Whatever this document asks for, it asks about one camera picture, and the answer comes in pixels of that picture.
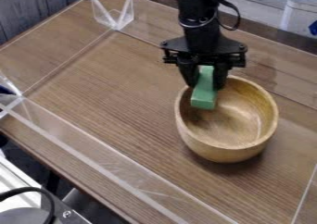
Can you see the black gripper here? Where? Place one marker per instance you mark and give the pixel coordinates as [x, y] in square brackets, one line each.
[203, 43]

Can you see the green rectangular block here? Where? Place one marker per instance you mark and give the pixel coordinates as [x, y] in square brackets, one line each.
[203, 95]

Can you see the brown wooden bowl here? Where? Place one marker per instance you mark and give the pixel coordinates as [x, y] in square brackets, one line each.
[232, 132]

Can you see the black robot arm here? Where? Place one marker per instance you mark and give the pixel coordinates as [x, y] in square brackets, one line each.
[199, 10]

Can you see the white container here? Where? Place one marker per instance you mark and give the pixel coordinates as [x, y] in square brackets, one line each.
[299, 18]

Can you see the clear acrylic front barrier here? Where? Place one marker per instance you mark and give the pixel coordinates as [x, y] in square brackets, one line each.
[133, 191]

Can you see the grey metal bracket with screw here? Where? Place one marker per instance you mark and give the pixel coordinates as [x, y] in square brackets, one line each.
[65, 214]

